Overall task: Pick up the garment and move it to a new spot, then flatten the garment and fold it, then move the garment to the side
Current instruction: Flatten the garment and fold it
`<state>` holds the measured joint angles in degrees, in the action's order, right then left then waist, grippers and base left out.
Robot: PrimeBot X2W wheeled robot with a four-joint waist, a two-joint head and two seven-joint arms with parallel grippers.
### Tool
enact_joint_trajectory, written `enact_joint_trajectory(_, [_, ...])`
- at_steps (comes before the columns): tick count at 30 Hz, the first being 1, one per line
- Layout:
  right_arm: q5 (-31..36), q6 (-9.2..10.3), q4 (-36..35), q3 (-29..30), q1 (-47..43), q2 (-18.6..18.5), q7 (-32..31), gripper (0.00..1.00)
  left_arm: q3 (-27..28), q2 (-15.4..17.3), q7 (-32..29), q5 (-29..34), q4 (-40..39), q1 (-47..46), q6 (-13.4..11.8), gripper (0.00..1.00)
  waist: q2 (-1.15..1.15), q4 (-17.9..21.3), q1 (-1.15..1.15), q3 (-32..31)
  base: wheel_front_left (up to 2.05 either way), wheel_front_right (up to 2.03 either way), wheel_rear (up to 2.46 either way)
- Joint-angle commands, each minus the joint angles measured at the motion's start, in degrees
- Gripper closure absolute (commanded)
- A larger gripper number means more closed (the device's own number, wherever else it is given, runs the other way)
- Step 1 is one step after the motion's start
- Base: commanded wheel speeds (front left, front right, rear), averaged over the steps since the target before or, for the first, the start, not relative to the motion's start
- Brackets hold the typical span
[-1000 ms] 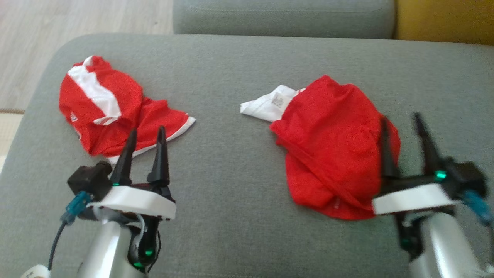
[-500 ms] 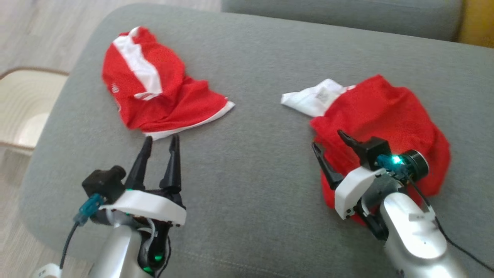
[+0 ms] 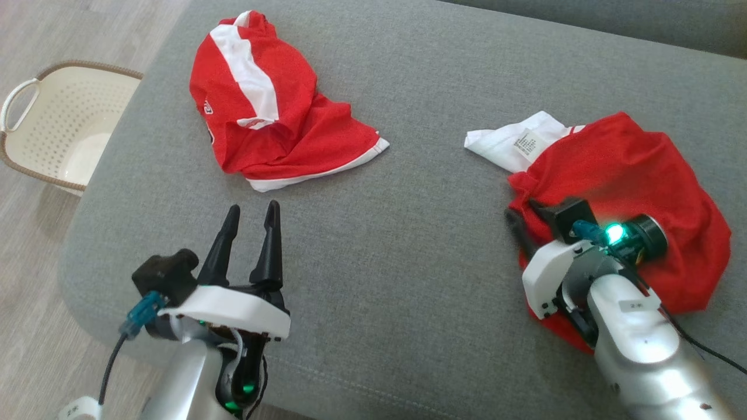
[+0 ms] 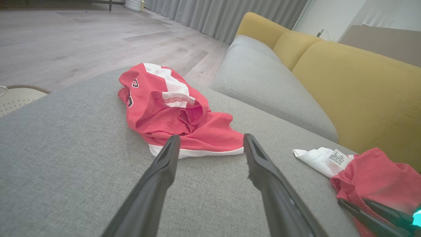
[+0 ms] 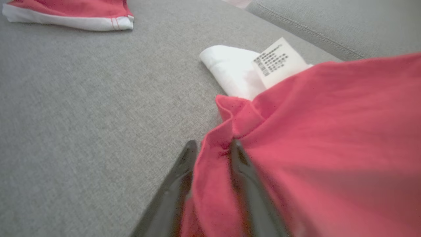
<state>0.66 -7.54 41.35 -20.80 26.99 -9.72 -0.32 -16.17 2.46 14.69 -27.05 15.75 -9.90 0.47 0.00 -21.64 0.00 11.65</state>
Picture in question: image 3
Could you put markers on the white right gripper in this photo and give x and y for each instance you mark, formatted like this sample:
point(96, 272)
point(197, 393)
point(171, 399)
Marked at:
point(548, 271)

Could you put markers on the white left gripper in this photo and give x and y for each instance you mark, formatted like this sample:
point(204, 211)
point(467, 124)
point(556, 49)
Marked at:
point(233, 309)

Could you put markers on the red jersey with white sleeves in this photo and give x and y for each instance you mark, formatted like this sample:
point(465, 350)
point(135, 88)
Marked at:
point(630, 169)

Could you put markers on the red shorts with white stripe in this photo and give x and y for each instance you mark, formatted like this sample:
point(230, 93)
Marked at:
point(280, 99)

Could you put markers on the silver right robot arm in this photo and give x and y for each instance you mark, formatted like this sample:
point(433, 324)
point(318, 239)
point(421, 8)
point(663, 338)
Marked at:
point(642, 344)

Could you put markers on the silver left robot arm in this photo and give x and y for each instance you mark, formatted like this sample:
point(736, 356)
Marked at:
point(187, 379)

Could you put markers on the grey fabric sofa seat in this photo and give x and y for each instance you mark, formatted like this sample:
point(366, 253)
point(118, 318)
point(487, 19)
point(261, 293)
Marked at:
point(408, 245)

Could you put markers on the cream perforated laundry basket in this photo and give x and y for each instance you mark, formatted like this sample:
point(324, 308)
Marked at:
point(70, 122)

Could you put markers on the grey sofa back cushion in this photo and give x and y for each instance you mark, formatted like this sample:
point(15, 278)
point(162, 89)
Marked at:
point(642, 20)

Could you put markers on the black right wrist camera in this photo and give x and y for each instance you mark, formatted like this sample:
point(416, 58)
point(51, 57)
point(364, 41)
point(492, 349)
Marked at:
point(572, 219)

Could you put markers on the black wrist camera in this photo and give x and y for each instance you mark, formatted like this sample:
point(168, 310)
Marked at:
point(572, 219)
point(163, 274)

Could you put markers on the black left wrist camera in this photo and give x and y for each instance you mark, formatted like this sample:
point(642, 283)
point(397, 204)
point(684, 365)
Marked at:
point(163, 274)

